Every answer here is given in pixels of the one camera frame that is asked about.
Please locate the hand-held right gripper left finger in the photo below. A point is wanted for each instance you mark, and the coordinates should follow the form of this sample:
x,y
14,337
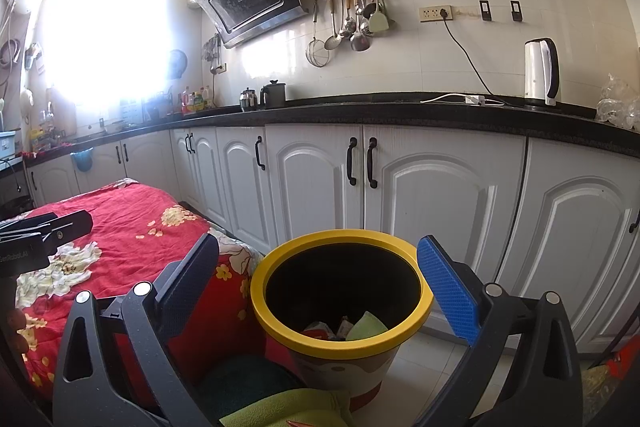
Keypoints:
x,y
192,277

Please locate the wall power outlet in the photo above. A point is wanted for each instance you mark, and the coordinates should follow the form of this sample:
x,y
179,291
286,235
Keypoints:
x,y
430,13

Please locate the black kitchen countertop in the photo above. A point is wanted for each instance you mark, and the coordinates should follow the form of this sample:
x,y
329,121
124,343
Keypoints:
x,y
350,109

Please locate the kitchen window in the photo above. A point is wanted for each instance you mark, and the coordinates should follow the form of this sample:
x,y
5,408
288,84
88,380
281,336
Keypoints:
x,y
100,32

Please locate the yellow-green cloth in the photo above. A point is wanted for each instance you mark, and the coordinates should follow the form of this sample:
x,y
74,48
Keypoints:
x,y
280,409

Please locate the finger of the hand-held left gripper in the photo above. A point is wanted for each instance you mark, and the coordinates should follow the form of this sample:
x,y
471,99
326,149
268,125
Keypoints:
x,y
70,227
27,225

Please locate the row of hanging kitchen utensils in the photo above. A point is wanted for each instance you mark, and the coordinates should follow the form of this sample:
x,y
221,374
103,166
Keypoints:
x,y
359,39

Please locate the red floral blanket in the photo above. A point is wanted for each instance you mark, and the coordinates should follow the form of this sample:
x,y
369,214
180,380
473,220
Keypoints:
x,y
130,217

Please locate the small hanging kitchen tools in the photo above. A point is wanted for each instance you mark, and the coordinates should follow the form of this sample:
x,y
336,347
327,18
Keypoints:
x,y
212,48

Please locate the white electric kettle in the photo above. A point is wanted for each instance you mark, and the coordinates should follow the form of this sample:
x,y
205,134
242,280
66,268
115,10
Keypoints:
x,y
537,67

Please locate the person's left hand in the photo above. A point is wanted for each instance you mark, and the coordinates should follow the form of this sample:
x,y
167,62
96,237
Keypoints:
x,y
16,329

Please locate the small metal teapot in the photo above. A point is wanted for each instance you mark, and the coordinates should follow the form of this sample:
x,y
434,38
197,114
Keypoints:
x,y
248,101

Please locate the group of condiment bottles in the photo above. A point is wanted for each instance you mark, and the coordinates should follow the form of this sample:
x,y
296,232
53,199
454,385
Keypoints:
x,y
196,101

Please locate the clear plastic bags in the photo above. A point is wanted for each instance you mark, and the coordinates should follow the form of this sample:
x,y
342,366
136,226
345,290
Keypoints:
x,y
617,104

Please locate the dark lidded pot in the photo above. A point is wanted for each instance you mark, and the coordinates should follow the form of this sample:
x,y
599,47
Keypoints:
x,y
272,95

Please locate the white lower kitchen cabinets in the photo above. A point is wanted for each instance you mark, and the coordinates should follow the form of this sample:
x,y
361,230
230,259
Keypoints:
x,y
440,187

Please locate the black wall bracket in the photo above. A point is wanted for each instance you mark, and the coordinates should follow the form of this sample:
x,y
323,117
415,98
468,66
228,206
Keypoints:
x,y
516,10
484,10

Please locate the yellow-rimmed trash bin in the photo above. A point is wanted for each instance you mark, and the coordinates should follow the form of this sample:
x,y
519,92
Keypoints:
x,y
340,377

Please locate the dark round stool cushion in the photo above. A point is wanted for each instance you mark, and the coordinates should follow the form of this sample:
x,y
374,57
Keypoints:
x,y
245,382

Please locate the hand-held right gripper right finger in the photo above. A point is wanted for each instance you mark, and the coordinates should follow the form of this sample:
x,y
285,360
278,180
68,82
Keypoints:
x,y
450,292

